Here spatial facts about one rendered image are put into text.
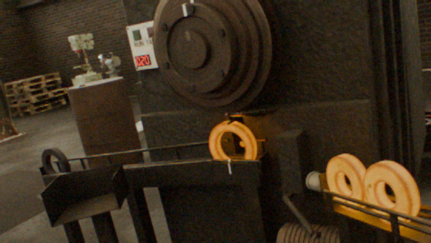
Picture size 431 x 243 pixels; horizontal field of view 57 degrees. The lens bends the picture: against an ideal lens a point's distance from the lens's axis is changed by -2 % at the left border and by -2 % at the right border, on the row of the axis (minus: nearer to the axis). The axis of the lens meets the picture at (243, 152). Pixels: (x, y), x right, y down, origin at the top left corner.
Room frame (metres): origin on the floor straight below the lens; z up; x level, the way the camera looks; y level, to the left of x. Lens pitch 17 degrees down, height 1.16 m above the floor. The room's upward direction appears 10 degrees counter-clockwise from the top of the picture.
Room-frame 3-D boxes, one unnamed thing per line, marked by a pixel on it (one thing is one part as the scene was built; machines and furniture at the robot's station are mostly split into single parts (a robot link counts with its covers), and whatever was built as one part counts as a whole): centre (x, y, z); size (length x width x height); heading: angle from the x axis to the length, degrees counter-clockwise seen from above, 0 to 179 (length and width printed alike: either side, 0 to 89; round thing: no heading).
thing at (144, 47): (1.69, 0.27, 1.15); 0.26 x 0.02 x 0.18; 58
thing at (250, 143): (1.42, 0.03, 0.75); 0.18 x 0.03 x 0.18; 58
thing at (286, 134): (1.30, -0.17, 0.68); 0.11 x 0.08 x 0.24; 148
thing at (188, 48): (1.33, 0.09, 1.12); 0.28 x 0.06 x 0.28; 58
